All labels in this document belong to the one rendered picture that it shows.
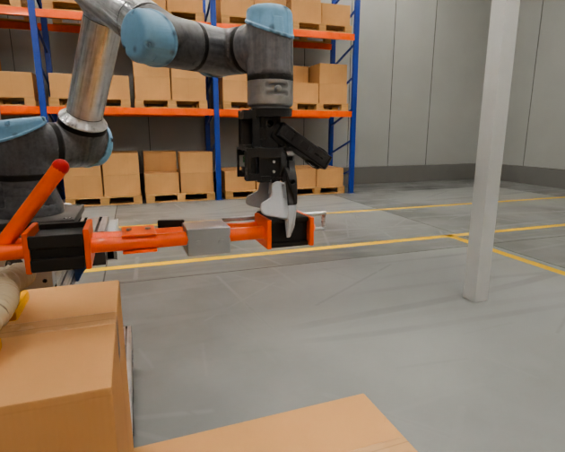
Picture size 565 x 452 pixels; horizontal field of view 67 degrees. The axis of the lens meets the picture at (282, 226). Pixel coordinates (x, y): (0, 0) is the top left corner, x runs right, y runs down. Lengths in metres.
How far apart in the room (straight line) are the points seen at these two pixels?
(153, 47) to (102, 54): 0.45
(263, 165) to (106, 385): 0.38
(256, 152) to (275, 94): 0.10
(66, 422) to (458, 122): 11.72
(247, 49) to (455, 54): 11.31
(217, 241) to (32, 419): 0.33
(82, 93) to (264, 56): 0.57
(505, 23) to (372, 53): 7.45
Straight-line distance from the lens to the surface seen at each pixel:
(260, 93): 0.70
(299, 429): 1.13
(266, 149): 0.69
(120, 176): 7.82
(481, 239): 3.36
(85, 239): 0.67
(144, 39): 0.68
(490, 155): 3.28
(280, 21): 0.72
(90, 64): 1.13
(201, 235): 0.69
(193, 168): 7.88
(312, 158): 0.74
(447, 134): 11.81
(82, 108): 1.17
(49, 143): 1.17
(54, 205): 1.17
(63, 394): 0.58
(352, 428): 1.14
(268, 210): 0.69
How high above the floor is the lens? 1.24
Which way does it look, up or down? 13 degrees down
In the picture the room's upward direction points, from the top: straight up
